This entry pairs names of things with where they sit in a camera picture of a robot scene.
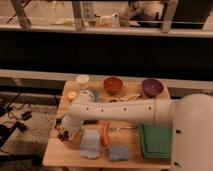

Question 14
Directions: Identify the orange fruit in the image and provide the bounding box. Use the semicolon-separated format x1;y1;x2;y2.
67;91;77;101

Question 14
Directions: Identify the green plastic tray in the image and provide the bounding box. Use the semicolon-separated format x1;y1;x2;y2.
138;124;172;159

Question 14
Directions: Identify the white paper cup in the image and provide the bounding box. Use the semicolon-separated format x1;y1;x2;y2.
76;75;90;89

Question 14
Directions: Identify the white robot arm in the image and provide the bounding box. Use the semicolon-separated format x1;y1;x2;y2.
60;90;213;171

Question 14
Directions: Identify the black rectangular block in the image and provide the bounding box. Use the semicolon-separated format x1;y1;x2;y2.
83;120;98;125

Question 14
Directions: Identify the metal spoon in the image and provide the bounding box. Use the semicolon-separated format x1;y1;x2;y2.
109;126;137;132

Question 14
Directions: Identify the light blue cloth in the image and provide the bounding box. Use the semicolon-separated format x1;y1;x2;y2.
80;129;101;159

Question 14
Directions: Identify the purple bowl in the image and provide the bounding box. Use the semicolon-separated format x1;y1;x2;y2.
141;79;164;98

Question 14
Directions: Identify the red bowl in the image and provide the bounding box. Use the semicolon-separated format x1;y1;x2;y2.
103;77;123;95

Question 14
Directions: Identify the dark red grape bunch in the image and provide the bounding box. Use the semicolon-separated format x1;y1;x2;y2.
57;131;69;141

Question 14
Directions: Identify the wooden table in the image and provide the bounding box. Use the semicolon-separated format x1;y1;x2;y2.
43;81;170;171

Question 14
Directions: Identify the blue sponge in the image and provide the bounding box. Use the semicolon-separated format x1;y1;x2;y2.
108;146;129;161

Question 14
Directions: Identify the blue plastic cup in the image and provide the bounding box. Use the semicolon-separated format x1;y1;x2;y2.
91;90;99;102

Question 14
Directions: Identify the orange carrot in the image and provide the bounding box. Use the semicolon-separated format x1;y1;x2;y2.
102;122;110;146

